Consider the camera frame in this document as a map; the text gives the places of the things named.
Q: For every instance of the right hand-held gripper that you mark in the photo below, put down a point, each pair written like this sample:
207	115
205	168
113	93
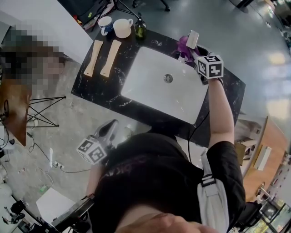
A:
211	67

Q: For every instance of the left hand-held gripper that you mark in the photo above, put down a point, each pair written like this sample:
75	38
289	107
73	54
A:
93	152

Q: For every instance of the purple cloth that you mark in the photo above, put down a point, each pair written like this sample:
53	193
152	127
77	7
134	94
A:
183	46

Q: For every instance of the chrome faucet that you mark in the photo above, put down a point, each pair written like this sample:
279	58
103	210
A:
192	39

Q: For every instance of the grey shoulder bag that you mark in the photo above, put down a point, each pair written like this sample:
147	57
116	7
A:
211	200

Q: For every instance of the person's right forearm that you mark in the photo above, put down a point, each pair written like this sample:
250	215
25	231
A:
220	113

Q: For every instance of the person's left forearm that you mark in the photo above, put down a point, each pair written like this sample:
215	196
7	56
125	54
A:
95	179

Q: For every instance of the metal sink drain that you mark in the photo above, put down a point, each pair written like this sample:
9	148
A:
168	78

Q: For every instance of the black marble vanity unit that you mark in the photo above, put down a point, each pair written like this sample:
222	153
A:
109	86

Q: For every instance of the white sink basin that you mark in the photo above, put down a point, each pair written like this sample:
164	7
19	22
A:
154	100

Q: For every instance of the black swivel chair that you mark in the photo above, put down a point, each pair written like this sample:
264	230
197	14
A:
164	5

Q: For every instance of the white power strip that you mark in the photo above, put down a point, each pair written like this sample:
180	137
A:
58	164

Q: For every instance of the dark green soap bottle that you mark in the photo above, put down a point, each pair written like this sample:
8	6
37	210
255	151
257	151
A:
140	28

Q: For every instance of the person's black t-shirt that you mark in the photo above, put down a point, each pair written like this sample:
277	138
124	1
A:
154	182

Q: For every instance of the beige mug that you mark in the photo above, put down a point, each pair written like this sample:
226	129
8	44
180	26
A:
121	28

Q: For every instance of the black rectangular box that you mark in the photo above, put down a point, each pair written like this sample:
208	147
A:
72	214

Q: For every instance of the black tripod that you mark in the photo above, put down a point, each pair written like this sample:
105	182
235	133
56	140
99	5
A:
118	6

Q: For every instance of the white box with holes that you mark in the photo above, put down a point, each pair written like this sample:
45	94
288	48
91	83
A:
54	204

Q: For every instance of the brown wooden table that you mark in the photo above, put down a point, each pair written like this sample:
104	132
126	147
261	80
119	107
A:
16	113

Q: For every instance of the blue and white mug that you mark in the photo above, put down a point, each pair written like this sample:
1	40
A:
105	23

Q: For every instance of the cardboard box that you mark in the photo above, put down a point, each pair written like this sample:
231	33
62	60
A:
246	150

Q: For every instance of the person's chin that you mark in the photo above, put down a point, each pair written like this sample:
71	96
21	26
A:
163	224

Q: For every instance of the light wooden desk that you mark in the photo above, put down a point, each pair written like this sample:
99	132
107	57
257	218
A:
268	145

